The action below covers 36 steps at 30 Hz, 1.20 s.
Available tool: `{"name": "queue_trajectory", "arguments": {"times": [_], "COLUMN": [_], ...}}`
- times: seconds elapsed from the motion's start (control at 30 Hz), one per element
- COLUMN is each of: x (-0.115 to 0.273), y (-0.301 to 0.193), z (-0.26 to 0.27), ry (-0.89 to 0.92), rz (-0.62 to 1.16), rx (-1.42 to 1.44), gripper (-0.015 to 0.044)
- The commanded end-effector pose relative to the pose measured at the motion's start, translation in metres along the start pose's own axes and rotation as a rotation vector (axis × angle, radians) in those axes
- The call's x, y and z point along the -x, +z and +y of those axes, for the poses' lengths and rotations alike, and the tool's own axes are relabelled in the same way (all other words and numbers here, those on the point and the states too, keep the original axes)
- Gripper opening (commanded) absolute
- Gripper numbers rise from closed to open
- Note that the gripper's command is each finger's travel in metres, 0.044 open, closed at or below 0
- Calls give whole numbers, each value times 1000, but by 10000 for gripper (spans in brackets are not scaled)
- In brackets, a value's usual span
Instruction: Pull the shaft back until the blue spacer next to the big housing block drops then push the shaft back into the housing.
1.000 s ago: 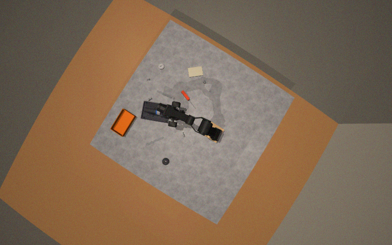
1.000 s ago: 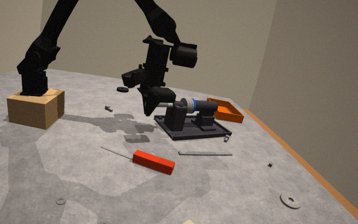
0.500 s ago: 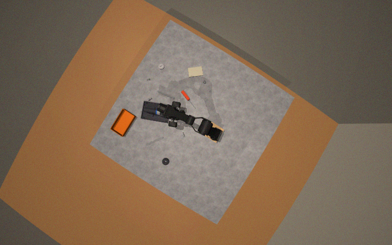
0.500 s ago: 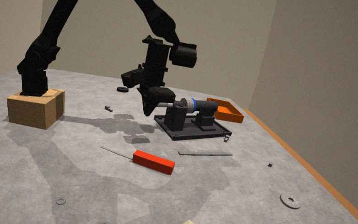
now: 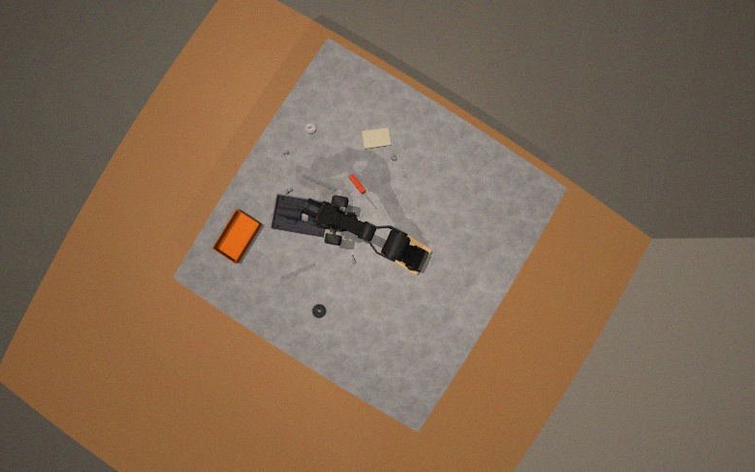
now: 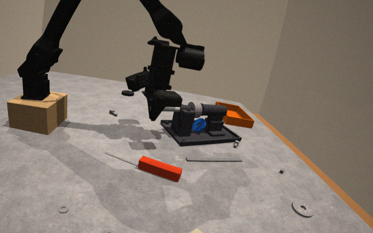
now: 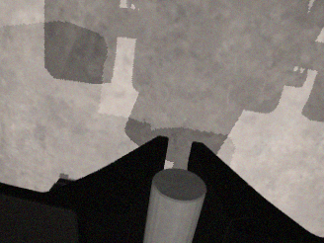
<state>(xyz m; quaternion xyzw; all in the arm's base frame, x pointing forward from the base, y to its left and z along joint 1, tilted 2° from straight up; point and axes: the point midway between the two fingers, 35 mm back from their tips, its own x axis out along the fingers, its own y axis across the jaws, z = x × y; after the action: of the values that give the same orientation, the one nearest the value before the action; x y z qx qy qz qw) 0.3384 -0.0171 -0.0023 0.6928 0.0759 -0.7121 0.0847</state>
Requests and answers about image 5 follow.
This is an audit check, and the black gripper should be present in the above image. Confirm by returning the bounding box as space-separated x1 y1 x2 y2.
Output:
324 195 349 246

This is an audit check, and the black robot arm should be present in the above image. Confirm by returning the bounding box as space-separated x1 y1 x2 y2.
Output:
303 198 429 272

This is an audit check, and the black flat ring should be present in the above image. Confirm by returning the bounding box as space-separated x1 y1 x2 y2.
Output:
313 304 326 319

